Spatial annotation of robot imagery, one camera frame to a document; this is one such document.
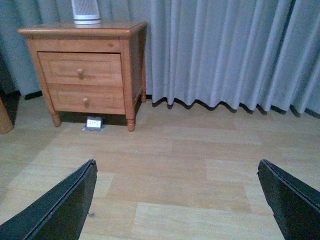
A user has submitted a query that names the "wooden drawer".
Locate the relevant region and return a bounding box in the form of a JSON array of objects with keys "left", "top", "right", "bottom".
[
  {"left": 48, "top": 84, "right": 125, "bottom": 115},
  {"left": 38, "top": 52, "right": 123, "bottom": 87}
]

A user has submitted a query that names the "wooden nightstand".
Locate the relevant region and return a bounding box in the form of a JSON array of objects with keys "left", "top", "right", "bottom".
[{"left": 18, "top": 21, "right": 147, "bottom": 132}]

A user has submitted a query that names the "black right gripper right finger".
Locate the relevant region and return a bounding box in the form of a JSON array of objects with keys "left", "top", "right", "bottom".
[{"left": 257, "top": 159, "right": 320, "bottom": 240}]

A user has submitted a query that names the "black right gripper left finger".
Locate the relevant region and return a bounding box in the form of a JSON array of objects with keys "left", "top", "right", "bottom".
[{"left": 0, "top": 159, "right": 98, "bottom": 240}]

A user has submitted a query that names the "white air purifier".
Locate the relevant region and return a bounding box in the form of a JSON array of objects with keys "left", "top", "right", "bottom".
[{"left": 71, "top": 0, "right": 101, "bottom": 25}]

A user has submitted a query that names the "floor power socket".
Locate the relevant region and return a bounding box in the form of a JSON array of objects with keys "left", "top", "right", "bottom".
[{"left": 82, "top": 116, "right": 103, "bottom": 131}]

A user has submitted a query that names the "wooden bed frame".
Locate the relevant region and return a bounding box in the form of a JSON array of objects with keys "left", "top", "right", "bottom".
[{"left": 0, "top": 99, "right": 14, "bottom": 135}]

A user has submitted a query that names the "grey curtain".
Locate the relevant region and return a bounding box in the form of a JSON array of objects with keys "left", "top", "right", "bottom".
[{"left": 0, "top": 0, "right": 320, "bottom": 115}]

